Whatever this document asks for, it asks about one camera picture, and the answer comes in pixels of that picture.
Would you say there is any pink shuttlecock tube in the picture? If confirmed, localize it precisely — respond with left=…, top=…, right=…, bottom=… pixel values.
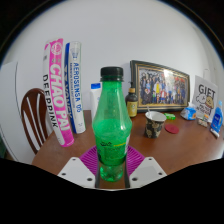
left=42, top=38, right=75, bottom=148

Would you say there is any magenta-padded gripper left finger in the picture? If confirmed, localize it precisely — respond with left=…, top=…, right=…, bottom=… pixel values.
left=57, top=144, right=101, bottom=190

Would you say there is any brown wooden chair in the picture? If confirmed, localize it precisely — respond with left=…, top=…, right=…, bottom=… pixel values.
left=20, top=87, right=54, bottom=155

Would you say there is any white spoon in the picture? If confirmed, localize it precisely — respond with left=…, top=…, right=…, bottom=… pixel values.
left=146, top=105, right=153, bottom=121

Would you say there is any white bottle with blue cap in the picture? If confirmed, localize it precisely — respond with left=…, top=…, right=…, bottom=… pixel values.
left=90, top=82, right=103, bottom=121

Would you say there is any framed group photo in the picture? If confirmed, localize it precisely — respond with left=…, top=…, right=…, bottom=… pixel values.
left=129, top=59, right=191, bottom=113

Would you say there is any flat round red coaster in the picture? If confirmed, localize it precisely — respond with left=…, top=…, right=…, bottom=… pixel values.
left=164, top=123, right=180, bottom=135

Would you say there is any green plastic drink bottle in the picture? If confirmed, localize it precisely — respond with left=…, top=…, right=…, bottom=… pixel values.
left=92, top=66, right=133, bottom=183

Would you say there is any blue tissue pack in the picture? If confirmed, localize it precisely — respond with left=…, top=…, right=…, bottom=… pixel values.
left=179, top=102, right=198, bottom=121

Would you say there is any blue detergent bottle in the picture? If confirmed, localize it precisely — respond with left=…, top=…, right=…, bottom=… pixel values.
left=209, top=100, right=224, bottom=134

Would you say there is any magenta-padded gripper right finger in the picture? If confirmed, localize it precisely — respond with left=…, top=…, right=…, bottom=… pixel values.
left=123, top=144, right=168, bottom=190

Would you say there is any small white remote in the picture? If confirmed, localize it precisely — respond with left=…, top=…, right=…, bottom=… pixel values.
left=209, top=128, right=221, bottom=139

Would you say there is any dark floral paper cup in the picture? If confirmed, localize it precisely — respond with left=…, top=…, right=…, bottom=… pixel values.
left=143, top=110, right=167, bottom=139

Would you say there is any brown pump bottle yellow label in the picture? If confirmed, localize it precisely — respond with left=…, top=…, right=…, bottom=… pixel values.
left=125, top=87, right=139, bottom=118

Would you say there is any white green shuttlecock tube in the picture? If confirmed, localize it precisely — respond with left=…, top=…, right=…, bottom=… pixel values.
left=63, top=41, right=87, bottom=135

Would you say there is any white paper gift bag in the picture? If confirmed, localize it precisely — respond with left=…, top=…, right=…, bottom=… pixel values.
left=191, top=69, right=219, bottom=123

